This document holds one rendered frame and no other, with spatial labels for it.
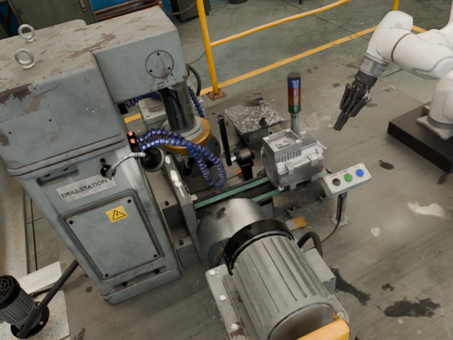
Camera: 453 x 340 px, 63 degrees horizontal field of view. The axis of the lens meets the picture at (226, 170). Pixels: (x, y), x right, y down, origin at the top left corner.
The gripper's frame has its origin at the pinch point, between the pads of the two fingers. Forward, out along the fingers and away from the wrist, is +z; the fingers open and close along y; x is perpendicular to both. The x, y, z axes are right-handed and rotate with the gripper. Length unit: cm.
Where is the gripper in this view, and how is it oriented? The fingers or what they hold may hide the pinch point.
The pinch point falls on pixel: (340, 121)
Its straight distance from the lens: 149.2
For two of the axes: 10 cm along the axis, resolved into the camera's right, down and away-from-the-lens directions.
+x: 8.8, 0.8, 4.7
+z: -3.4, 8.0, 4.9
